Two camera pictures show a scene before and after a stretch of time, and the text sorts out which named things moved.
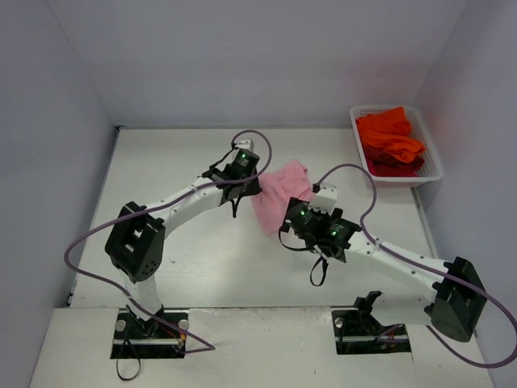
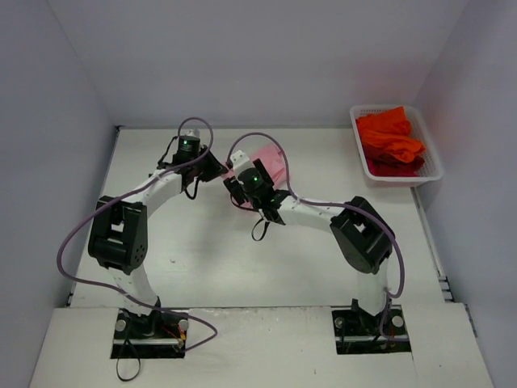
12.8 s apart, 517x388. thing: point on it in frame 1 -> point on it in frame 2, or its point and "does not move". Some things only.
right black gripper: (288, 216) -> (234, 186)
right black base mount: (361, 331) does not move
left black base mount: (153, 339) does not move
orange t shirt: (390, 131) does not move
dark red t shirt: (379, 165) does not move
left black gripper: (250, 186) -> (212, 168)
